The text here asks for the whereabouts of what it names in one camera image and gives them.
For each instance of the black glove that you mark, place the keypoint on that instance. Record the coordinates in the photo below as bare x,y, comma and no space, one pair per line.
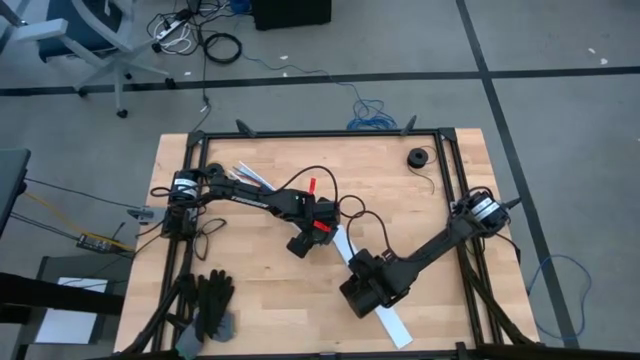
215,300

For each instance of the small black electronics box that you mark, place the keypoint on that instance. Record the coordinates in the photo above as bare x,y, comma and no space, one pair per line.
92,243

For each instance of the white paper sheet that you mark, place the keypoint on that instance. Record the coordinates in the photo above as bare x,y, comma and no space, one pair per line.
65,325

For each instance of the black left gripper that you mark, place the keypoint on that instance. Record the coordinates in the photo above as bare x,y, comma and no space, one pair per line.
312,237

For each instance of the grey green glove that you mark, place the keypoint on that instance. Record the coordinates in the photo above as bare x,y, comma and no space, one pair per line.
187,342

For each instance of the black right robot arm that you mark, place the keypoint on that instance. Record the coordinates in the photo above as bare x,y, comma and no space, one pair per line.
440,245

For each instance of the white blue office chair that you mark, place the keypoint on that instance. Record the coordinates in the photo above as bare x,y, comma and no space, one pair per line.
90,35

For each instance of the dark side desk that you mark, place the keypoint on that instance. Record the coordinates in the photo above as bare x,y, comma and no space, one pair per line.
12,180

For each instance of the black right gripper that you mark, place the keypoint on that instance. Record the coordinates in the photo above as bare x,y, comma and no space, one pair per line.
375,285

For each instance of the black aluminium table frame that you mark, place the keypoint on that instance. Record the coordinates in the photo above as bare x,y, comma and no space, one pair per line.
350,134

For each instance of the white power strip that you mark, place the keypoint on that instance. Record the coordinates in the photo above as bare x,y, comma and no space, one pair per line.
172,30

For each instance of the white duct cover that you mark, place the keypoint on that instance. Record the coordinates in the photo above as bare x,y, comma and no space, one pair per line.
395,327

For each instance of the black box on floor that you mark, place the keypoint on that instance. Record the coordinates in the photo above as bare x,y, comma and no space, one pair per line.
290,14

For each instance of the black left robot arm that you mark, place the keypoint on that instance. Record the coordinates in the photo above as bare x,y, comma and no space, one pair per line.
240,197

